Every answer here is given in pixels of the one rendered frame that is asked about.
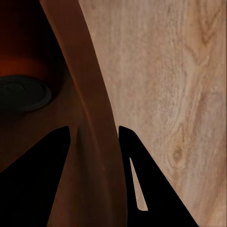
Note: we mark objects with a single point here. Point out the trash can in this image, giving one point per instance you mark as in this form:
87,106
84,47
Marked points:
92,190

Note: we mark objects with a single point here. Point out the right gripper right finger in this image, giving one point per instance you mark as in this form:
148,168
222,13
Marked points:
165,209

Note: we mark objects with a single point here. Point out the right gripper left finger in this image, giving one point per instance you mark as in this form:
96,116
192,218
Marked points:
29,185

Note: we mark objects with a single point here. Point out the can of soda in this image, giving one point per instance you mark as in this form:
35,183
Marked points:
27,68

